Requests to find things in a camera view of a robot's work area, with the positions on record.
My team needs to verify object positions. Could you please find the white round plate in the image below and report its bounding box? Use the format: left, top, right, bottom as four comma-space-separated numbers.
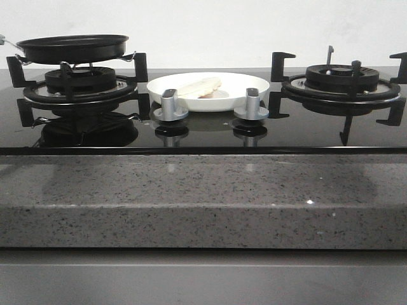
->
147, 72, 270, 112

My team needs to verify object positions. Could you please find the fried egg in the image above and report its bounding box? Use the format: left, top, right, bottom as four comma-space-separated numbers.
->
177, 77, 222, 98

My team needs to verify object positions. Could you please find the black frying pan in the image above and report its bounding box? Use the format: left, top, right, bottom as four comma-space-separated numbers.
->
15, 34, 129, 64

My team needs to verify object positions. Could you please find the silver left stove knob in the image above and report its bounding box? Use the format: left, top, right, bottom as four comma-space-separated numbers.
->
153, 89, 189, 122

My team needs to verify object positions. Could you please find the silver stove knob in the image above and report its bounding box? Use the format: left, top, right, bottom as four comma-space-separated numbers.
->
153, 89, 189, 122
233, 88, 269, 121

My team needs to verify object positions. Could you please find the silver right stove knob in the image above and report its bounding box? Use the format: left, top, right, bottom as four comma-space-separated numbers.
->
233, 88, 269, 121

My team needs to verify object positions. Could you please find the black left gas burner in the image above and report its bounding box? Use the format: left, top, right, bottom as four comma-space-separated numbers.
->
45, 67, 116, 95

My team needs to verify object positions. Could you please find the black gas burner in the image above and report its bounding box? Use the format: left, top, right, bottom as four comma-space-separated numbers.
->
305, 65, 380, 93
45, 67, 116, 95

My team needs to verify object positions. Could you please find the black glass gas stove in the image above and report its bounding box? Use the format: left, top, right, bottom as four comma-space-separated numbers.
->
1, 69, 406, 155

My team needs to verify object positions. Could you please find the black left pan support grate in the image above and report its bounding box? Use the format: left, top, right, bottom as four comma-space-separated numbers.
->
6, 53, 148, 127

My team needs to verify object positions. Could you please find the black pan support grate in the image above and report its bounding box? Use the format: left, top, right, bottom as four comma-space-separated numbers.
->
268, 46, 406, 145
6, 53, 148, 127

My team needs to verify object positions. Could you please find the black right gas burner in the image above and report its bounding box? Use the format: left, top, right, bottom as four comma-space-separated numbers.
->
305, 65, 380, 93

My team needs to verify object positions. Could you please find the black right pan support grate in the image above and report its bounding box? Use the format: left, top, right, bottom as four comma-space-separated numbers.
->
268, 46, 406, 145

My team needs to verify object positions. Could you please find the grey cabinet front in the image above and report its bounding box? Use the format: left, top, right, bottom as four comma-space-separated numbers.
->
1, 249, 406, 304

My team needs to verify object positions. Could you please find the wire pan support stand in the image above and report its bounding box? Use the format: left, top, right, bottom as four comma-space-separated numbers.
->
13, 51, 137, 66

